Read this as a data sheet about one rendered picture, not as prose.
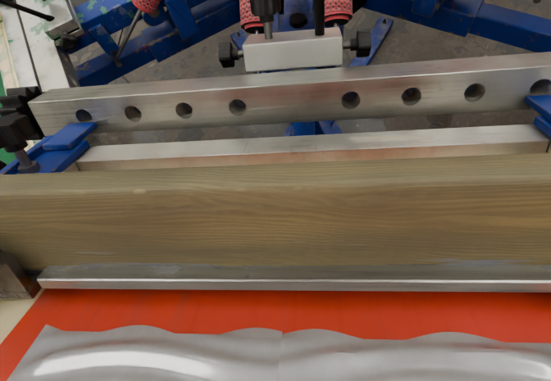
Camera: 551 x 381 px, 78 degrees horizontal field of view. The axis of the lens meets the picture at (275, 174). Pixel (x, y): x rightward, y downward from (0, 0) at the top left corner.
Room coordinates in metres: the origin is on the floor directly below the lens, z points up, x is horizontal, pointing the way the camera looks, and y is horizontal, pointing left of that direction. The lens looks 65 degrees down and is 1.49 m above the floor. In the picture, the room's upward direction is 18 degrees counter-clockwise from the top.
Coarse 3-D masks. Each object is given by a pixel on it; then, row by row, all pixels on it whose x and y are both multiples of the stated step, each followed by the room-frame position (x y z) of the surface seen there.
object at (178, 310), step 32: (64, 288) 0.09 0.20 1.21; (32, 320) 0.07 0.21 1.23; (64, 320) 0.06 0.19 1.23; (96, 320) 0.05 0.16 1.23; (128, 320) 0.05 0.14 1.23; (160, 320) 0.04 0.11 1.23; (192, 320) 0.03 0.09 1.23; (224, 320) 0.03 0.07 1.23; (256, 320) 0.02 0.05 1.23; (0, 352) 0.05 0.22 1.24
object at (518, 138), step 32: (480, 128) 0.14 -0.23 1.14; (512, 128) 0.13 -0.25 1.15; (96, 160) 0.24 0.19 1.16; (128, 160) 0.23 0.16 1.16; (160, 160) 0.22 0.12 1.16; (192, 160) 0.20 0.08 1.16; (224, 160) 0.19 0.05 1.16; (256, 160) 0.18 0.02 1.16; (288, 160) 0.17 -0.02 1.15; (320, 160) 0.16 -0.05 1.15; (352, 160) 0.15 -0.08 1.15
